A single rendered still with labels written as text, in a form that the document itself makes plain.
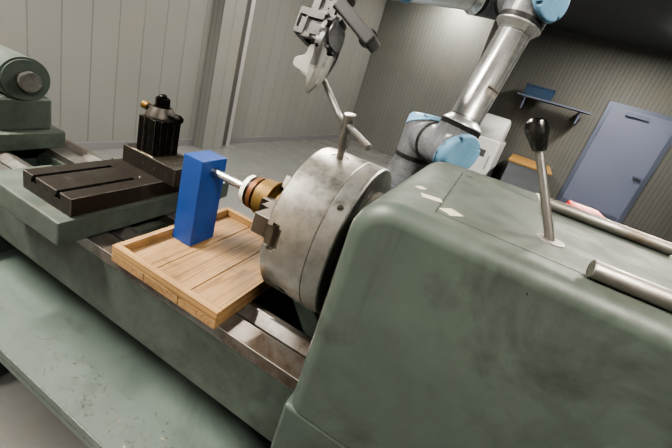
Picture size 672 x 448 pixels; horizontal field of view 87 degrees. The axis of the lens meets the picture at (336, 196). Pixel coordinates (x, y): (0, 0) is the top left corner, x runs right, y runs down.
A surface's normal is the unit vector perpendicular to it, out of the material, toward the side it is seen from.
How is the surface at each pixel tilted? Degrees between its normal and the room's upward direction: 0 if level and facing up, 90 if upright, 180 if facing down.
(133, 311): 90
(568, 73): 90
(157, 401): 0
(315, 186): 45
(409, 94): 90
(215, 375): 90
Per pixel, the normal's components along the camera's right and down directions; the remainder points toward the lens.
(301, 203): -0.21, -0.30
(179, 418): 0.28, -0.90
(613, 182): -0.50, 0.16
